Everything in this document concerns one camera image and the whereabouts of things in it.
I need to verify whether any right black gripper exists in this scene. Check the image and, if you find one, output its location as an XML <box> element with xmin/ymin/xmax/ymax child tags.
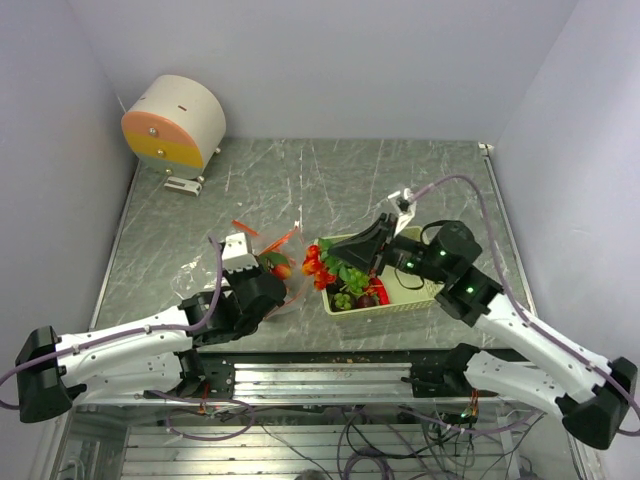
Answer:
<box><xmin>329</xmin><ymin>212</ymin><xmax>450</xmax><ymax>284</ymax></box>

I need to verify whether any red cherry bunch with leaves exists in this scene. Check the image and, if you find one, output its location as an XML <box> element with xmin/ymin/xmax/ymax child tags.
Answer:
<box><xmin>258</xmin><ymin>251</ymin><xmax>292</xmax><ymax>281</ymax></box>

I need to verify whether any clear zip bag orange zipper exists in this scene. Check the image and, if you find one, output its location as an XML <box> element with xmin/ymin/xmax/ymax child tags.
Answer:
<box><xmin>171</xmin><ymin>220</ymin><xmax>311</xmax><ymax>319</ymax></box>

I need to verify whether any orange red flower bunch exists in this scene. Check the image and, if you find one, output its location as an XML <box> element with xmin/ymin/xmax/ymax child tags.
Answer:
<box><xmin>301</xmin><ymin>238</ymin><xmax>346</xmax><ymax>295</ymax></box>

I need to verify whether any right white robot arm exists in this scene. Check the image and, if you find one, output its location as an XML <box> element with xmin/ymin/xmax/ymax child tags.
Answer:
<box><xmin>328</xmin><ymin>214</ymin><xmax>638</xmax><ymax>450</ymax></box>

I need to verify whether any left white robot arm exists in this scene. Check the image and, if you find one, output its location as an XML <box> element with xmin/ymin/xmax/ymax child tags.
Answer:
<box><xmin>12</xmin><ymin>267</ymin><xmax>287</xmax><ymax>424</ymax></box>

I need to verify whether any dark purple plum bottom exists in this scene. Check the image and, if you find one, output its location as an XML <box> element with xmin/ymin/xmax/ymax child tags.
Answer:
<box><xmin>357</xmin><ymin>294</ymin><xmax>378</xmax><ymax>309</ymax></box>

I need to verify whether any small green grape bunch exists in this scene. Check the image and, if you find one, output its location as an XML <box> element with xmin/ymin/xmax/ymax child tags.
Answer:
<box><xmin>332</xmin><ymin>293</ymin><xmax>354</xmax><ymax>311</ymax></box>

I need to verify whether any cream plastic basket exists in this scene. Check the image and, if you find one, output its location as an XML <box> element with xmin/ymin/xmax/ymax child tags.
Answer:
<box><xmin>313</xmin><ymin>226</ymin><xmax>447</xmax><ymax>317</ymax></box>

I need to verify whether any white corner clip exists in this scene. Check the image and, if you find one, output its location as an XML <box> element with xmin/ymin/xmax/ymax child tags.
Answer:
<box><xmin>478</xmin><ymin>142</ymin><xmax>494</xmax><ymax>154</ymax></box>

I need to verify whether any round pastel drawer cabinet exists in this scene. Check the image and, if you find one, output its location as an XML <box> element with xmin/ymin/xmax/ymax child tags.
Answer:
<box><xmin>121</xmin><ymin>74</ymin><xmax>227</xmax><ymax>181</ymax></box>

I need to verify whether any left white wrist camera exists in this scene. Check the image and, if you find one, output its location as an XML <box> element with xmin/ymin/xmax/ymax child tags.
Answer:
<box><xmin>222</xmin><ymin>232</ymin><xmax>259</xmax><ymax>273</ymax></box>

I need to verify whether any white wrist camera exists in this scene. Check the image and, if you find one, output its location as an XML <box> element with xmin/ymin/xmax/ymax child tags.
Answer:
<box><xmin>222</xmin><ymin>232</ymin><xmax>259</xmax><ymax>273</ymax></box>
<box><xmin>387</xmin><ymin>188</ymin><xmax>416</xmax><ymax>236</ymax></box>

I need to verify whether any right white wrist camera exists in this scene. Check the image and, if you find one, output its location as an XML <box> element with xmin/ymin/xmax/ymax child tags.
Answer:
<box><xmin>387</xmin><ymin>188</ymin><xmax>416</xmax><ymax>236</ymax></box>

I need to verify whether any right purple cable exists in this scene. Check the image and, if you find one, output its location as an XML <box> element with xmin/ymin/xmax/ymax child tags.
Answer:
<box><xmin>409</xmin><ymin>173</ymin><xmax>640</xmax><ymax>435</ymax></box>

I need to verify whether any purple cable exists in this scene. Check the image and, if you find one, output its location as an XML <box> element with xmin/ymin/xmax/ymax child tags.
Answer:
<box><xmin>409</xmin><ymin>173</ymin><xmax>640</xmax><ymax>435</ymax></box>
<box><xmin>0</xmin><ymin>234</ymin><xmax>226</xmax><ymax>411</ymax></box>

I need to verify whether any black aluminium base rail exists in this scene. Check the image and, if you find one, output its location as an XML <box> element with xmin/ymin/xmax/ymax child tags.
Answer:
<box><xmin>143</xmin><ymin>349</ymin><xmax>501</xmax><ymax>401</ymax></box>

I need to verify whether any small white metal bracket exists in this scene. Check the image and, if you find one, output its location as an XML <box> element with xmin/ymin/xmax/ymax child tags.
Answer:
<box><xmin>164</xmin><ymin>176</ymin><xmax>202</xmax><ymax>197</ymax></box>

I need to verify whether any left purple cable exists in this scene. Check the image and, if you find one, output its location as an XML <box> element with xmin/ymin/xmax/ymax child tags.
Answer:
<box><xmin>0</xmin><ymin>234</ymin><xmax>226</xmax><ymax>411</ymax></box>

